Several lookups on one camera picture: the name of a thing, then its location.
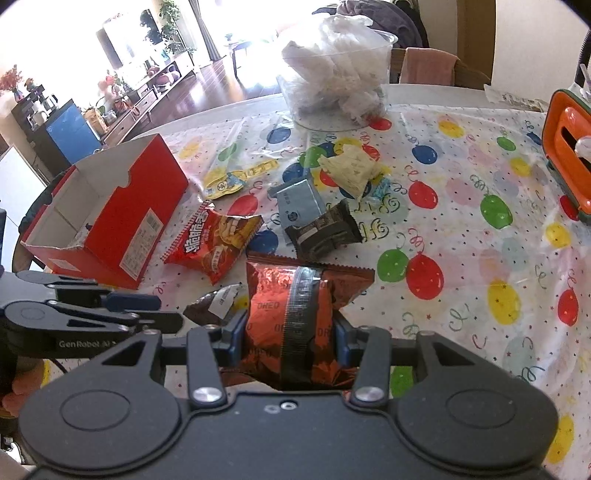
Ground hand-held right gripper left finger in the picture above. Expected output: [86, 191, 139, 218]
[90, 316, 247, 409]

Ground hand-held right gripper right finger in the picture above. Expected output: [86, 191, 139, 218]
[333, 318, 497, 409]

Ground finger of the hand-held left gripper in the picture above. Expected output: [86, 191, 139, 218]
[44, 279, 163, 311]
[51, 300, 182, 335]

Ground dark brown snack packet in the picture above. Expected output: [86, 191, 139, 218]
[184, 283, 250, 326]

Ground red-brown foil cookie packet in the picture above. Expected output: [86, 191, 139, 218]
[238, 251, 376, 393]

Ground red cardboard box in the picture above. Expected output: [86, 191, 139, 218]
[21, 134, 190, 291]

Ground yellow cartoon jelly packet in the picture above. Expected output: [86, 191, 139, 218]
[203, 159, 278, 200]

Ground grey-blue foil packet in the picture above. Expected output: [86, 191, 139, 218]
[268, 178, 326, 229]

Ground person's left hand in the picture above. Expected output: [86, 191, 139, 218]
[0, 357, 51, 418]

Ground red chip packet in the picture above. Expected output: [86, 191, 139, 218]
[164, 200, 265, 284]

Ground black snack packet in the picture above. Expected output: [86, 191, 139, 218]
[284, 199, 363, 261]

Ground black chair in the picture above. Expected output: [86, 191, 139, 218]
[11, 168, 77, 278]

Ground balloon print tablecloth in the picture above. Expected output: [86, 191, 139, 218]
[0, 104, 591, 480]

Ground pale yellow snack packet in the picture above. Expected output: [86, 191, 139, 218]
[318, 147, 384, 199]

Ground blue front cabinet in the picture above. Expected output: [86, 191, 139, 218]
[11, 99, 102, 176]

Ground wooden television cabinet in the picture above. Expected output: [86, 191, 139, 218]
[99, 51, 197, 144]

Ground red flowers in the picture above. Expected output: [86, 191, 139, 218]
[99, 71, 125, 100]

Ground clear plastic container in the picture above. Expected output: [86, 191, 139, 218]
[277, 28, 398, 127]

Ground flat screen television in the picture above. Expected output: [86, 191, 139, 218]
[104, 9, 164, 70]

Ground grey curtain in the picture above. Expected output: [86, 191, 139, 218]
[187, 0, 222, 63]

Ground green house plant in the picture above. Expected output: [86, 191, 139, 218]
[157, 0, 185, 54]

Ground crumpled white plastic bags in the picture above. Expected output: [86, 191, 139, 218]
[281, 14, 391, 125]

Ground pink cloth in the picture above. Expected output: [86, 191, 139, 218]
[399, 46, 460, 86]

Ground orange and green tissue box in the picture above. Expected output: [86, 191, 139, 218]
[541, 88, 591, 222]

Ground wooden dining chair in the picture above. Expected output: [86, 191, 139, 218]
[390, 46, 492, 88]

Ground white paper packet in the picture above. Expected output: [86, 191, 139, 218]
[484, 83, 550, 112]

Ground grey blanket pile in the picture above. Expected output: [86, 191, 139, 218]
[335, 0, 430, 49]

